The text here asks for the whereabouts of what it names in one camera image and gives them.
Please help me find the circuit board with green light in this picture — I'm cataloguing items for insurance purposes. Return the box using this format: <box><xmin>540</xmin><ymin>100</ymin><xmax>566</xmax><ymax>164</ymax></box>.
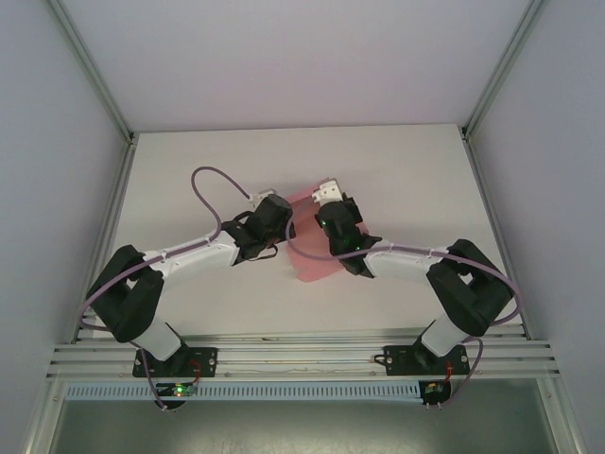
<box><xmin>158</xmin><ymin>382</ymin><xmax>199</xmax><ymax>397</ymax></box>

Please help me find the grey metal sheet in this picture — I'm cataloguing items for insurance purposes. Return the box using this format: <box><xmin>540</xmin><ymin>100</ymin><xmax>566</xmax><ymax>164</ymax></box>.
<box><xmin>46</xmin><ymin>399</ymin><xmax>557</xmax><ymax>454</ymax></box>

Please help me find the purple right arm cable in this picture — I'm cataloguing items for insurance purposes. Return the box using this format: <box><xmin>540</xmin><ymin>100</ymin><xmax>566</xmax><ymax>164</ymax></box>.
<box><xmin>285</xmin><ymin>196</ymin><xmax>523</xmax><ymax>412</ymax></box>

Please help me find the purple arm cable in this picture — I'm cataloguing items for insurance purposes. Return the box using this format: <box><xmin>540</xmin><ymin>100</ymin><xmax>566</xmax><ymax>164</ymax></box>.
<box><xmin>78</xmin><ymin>166</ymin><xmax>254</xmax><ymax>416</ymax></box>
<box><xmin>285</xmin><ymin>196</ymin><xmax>523</xmax><ymax>412</ymax></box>

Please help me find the thin black wire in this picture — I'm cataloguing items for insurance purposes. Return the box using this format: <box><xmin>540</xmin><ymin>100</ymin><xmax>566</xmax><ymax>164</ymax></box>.
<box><xmin>245</xmin><ymin>241</ymin><xmax>280</xmax><ymax>264</ymax></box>

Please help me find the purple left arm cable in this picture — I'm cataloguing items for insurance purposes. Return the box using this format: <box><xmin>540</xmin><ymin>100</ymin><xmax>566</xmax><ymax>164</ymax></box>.
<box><xmin>78</xmin><ymin>166</ymin><xmax>254</xmax><ymax>416</ymax></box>

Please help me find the aluminium mounting rail beam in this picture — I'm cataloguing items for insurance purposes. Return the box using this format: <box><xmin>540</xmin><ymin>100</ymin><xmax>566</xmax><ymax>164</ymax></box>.
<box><xmin>46</xmin><ymin>333</ymin><xmax>562</xmax><ymax>382</ymax></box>

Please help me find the aluminium table side rail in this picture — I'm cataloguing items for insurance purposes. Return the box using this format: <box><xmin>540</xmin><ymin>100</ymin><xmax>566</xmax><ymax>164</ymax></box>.
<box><xmin>461</xmin><ymin>136</ymin><xmax>530</xmax><ymax>340</ymax></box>
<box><xmin>70</xmin><ymin>134</ymin><xmax>139</xmax><ymax>344</ymax></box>

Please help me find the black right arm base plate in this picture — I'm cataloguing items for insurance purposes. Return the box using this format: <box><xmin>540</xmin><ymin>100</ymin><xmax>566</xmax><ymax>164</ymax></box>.
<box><xmin>383</xmin><ymin>344</ymin><xmax>467</xmax><ymax>378</ymax></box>

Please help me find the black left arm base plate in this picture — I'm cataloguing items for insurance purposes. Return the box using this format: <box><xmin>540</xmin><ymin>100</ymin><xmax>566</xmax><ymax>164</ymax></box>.
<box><xmin>131</xmin><ymin>347</ymin><xmax>219</xmax><ymax>379</ymax></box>

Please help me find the white slotted cable duct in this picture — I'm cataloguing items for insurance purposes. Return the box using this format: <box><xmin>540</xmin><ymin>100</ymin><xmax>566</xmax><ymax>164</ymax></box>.
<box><xmin>63</xmin><ymin>380</ymin><xmax>423</xmax><ymax>402</ymax></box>

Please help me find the aluminium frame post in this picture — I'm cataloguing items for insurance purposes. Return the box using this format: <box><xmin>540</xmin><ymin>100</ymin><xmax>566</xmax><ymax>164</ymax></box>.
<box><xmin>46</xmin><ymin>0</ymin><xmax>139</xmax><ymax>146</ymax></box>
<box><xmin>460</xmin><ymin>0</ymin><xmax>557</xmax><ymax>142</ymax></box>

